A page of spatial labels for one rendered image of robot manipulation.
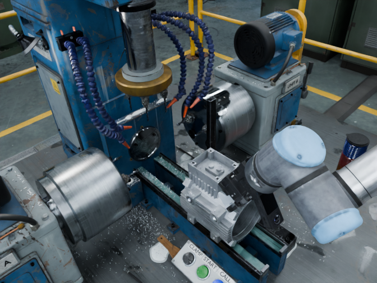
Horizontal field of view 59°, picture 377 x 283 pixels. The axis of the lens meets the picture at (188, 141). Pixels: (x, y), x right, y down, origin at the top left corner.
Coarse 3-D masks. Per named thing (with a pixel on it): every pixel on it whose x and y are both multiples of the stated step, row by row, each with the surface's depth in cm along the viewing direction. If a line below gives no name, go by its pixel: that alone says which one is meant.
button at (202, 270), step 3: (198, 267) 81; (201, 267) 80; (204, 267) 80; (207, 267) 80; (198, 270) 80; (201, 270) 80; (204, 270) 80; (207, 270) 80; (198, 273) 80; (201, 273) 79; (204, 273) 79; (207, 273) 79; (198, 276) 80; (201, 276) 79; (204, 276) 79
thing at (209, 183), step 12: (204, 156) 104; (216, 156) 104; (192, 168) 99; (204, 168) 101; (216, 168) 99; (228, 168) 101; (192, 180) 101; (204, 180) 97; (216, 180) 93; (216, 192) 95
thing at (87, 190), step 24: (48, 168) 100; (72, 168) 96; (96, 168) 97; (48, 192) 92; (72, 192) 92; (96, 192) 95; (120, 192) 99; (72, 216) 92; (96, 216) 95; (120, 216) 104; (72, 240) 99
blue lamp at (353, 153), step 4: (344, 144) 95; (348, 144) 93; (344, 148) 96; (348, 148) 94; (352, 148) 93; (356, 148) 92; (360, 148) 92; (364, 148) 92; (344, 152) 96; (348, 152) 94; (352, 152) 93; (356, 152) 93; (360, 152) 93; (364, 152) 93; (348, 156) 95; (352, 156) 94; (356, 156) 94
